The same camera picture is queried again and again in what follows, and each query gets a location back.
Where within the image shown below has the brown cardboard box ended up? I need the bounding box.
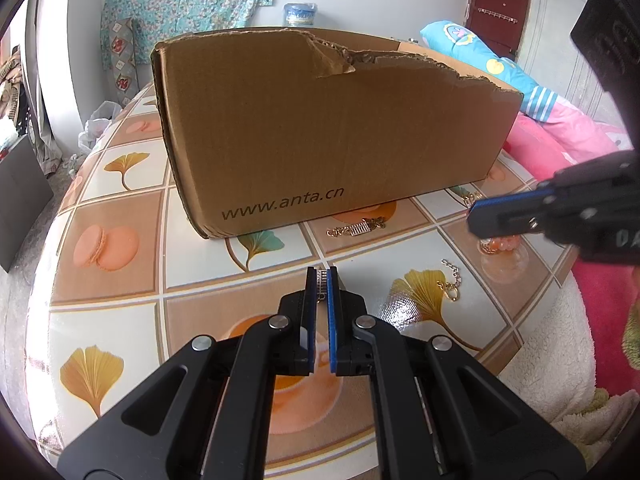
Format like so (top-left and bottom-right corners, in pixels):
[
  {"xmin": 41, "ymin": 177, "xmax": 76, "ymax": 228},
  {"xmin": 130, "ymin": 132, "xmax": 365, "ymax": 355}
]
[{"xmin": 150, "ymin": 27, "xmax": 525, "ymax": 240}]

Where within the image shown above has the pink floral blanket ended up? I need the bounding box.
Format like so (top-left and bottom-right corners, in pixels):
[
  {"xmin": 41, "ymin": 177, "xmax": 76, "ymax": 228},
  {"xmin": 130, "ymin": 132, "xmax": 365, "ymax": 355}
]
[{"xmin": 502, "ymin": 100, "xmax": 640, "ymax": 396}]

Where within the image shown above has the white door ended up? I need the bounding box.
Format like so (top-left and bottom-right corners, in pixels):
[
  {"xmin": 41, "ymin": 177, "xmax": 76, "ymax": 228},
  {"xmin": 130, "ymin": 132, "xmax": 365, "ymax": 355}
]
[{"xmin": 520, "ymin": 0, "xmax": 606, "ymax": 126}]

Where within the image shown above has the red flower patterned cushion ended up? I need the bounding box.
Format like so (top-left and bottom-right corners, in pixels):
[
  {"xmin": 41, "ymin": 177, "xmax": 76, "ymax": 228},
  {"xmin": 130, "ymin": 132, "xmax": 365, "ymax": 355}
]
[{"xmin": 110, "ymin": 17, "xmax": 140, "ymax": 106}]

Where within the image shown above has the pile of household clutter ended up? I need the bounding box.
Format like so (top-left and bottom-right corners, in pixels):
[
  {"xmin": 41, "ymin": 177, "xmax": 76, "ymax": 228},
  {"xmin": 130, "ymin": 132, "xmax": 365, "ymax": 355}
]
[{"xmin": 0, "ymin": 45, "xmax": 36, "ymax": 161}]

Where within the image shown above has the white plastic bag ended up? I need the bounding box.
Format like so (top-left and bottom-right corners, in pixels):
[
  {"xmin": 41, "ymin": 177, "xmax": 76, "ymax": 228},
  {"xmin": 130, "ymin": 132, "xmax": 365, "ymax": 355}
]
[{"xmin": 77, "ymin": 101, "xmax": 125, "ymax": 156}]

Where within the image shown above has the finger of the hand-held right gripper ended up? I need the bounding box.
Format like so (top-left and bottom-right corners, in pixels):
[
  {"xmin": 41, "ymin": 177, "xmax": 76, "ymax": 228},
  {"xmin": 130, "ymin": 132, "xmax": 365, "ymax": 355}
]
[
  {"xmin": 466, "ymin": 200, "xmax": 547, "ymax": 239},
  {"xmin": 475, "ymin": 176, "xmax": 566, "ymax": 207}
]

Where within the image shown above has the green shaggy cloth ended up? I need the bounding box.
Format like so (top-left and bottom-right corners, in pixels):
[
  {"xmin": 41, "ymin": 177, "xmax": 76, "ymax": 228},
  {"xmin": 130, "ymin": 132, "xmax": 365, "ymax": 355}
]
[{"xmin": 592, "ymin": 310, "xmax": 640, "ymax": 413}]

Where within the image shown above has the grey curtain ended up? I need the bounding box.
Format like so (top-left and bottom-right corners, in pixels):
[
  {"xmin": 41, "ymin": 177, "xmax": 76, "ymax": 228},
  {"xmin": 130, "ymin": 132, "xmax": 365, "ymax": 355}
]
[{"xmin": 24, "ymin": 0, "xmax": 65, "ymax": 177}]

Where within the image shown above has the pink bead bracelet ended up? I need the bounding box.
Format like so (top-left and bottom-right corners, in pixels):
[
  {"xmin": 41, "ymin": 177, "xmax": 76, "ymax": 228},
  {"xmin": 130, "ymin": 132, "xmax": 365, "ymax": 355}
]
[{"xmin": 479, "ymin": 236, "xmax": 521, "ymax": 256}]

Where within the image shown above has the white fluffy blanket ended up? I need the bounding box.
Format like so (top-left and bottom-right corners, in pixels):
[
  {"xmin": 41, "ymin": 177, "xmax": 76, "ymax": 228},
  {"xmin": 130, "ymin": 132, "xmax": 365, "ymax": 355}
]
[{"xmin": 500, "ymin": 280, "xmax": 640, "ymax": 461}]

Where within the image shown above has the blue water jug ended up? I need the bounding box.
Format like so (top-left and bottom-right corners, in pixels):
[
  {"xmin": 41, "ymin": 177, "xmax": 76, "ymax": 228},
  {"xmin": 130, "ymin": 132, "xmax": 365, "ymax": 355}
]
[{"xmin": 283, "ymin": 2, "xmax": 319, "ymax": 28}]

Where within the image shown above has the blue cartoon pillow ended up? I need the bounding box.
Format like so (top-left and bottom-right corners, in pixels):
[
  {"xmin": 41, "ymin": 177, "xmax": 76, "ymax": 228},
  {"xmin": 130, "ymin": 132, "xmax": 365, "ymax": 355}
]
[{"xmin": 419, "ymin": 20, "xmax": 573, "ymax": 122}]

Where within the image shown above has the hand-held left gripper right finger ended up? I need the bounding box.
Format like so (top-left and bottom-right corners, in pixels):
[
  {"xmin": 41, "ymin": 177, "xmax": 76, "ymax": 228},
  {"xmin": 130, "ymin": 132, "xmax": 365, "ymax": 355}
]
[{"xmin": 326, "ymin": 266, "xmax": 587, "ymax": 480}]

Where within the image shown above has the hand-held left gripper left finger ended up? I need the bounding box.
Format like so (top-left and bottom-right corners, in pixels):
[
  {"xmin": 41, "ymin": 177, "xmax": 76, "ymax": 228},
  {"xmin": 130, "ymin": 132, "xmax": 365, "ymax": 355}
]
[{"xmin": 56, "ymin": 266, "xmax": 319, "ymax": 480}]

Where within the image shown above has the dark grey cabinet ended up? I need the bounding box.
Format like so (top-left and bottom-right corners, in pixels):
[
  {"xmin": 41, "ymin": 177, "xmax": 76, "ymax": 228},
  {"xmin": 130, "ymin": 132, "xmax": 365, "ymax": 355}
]
[{"xmin": 0, "ymin": 136, "xmax": 55, "ymax": 273}]

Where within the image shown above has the gold ring chain charm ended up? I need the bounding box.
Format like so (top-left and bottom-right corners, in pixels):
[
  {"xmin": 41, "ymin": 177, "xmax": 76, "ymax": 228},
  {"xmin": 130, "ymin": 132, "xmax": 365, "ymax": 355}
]
[{"xmin": 441, "ymin": 258, "xmax": 465, "ymax": 302}]

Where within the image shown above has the ginkgo print tablecloth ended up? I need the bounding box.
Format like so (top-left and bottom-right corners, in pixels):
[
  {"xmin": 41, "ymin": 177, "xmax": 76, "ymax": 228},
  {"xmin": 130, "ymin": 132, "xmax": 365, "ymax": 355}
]
[{"xmin": 25, "ymin": 80, "xmax": 581, "ymax": 480}]

